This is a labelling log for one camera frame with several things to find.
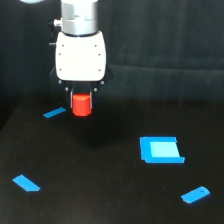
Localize blue tape strip front left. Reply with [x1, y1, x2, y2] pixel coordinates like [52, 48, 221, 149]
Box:
[13, 175, 40, 192]

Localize blue tape strip front right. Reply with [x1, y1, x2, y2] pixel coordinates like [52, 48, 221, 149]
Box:
[181, 186, 210, 204]

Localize blue square tape frame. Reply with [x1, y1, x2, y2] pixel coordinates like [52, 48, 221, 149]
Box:
[139, 137, 185, 164]

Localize red hexagonal block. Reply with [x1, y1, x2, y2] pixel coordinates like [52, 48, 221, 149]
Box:
[72, 93, 91, 117]

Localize black backdrop curtain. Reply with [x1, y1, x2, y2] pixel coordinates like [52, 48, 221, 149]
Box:
[0, 0, 224, 129]

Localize blue tape strip back left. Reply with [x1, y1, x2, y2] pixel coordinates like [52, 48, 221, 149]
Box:
[43, 107, 66, 118]

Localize blue tape strip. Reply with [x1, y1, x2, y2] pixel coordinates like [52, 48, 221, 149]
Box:
[13, 175, 40, 192]
[181, 186, 210, 204]
[43, 107, 66, 118]

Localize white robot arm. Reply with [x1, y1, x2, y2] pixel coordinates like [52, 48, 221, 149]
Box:
[52, 0, 108, 117]

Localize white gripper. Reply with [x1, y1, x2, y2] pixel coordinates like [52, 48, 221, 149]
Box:
[49, 31, 112, 110]

